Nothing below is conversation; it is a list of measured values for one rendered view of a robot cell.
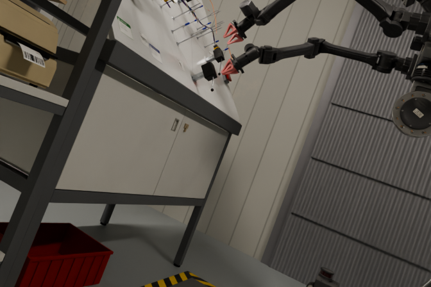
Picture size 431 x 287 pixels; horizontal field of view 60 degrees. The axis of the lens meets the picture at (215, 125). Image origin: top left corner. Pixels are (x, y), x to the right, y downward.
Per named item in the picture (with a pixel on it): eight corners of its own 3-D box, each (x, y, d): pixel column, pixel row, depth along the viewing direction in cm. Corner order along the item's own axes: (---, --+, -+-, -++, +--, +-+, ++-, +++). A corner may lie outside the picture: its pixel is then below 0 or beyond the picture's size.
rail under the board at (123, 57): (238, 136, 213) (242, 125, 213) (108, 61, 106) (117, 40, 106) (229, 132, 215) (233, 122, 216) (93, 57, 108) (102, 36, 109)
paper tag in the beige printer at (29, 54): (45, 68, 88) (50, 56, 88) (24, 58, 82) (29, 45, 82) (31, 63, 89) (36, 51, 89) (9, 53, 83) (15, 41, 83)
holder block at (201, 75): (196, 95, 157) (217, 86, 154) (189, 70, 161) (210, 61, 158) (201, 98, 161) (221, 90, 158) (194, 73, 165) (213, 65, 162)
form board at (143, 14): (109, 41, 107) (115, 38, 107) (60, -189, 139) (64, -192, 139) (238, 125, 214) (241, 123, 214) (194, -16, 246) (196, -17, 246)
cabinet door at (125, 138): (152, 195, 159) (186, 109, 161) (55, 189, 109) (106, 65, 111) (149, 193, 159) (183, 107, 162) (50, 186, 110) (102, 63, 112)
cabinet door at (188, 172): (205, 199, 208) (230, 133, 211) (154, 196, 159) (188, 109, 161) (201, 197, 209) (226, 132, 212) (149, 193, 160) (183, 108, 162)
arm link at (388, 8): (321, -37, 144) (330, -53, 148) (301, -16, 156) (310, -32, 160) (407, 32, 151) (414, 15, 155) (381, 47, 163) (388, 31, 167)
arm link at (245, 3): (265, 25, 187) (271, 13, 191) (254, 7, 180) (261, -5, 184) (246, 27, 196) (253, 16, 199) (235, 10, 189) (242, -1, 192)
